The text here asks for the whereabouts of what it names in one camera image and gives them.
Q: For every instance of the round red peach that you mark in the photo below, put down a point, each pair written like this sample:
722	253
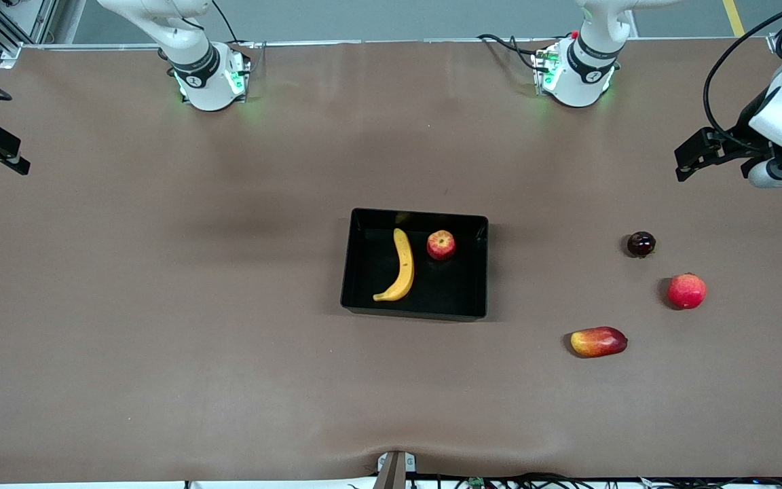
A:
686	292

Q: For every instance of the red yellow mango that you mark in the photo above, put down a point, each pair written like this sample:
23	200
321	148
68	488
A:
598	341

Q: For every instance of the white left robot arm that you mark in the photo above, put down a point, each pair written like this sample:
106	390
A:
584	75

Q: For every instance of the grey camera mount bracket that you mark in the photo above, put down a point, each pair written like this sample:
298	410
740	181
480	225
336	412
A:
394	472

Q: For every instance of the yellow banana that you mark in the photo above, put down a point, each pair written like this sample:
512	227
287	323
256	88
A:
404	268

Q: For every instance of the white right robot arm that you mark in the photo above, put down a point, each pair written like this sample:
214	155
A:
204	81

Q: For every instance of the black plastic box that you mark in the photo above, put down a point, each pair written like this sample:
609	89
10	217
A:
445	292

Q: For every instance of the dark red plum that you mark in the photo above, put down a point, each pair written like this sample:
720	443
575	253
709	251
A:
641	244

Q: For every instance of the small red yellow apple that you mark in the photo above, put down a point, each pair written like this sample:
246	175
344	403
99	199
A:
440	246

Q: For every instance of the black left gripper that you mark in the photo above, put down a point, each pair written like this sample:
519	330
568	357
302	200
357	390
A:
738	137

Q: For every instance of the brown table mat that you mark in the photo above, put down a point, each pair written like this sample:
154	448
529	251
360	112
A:
160	272

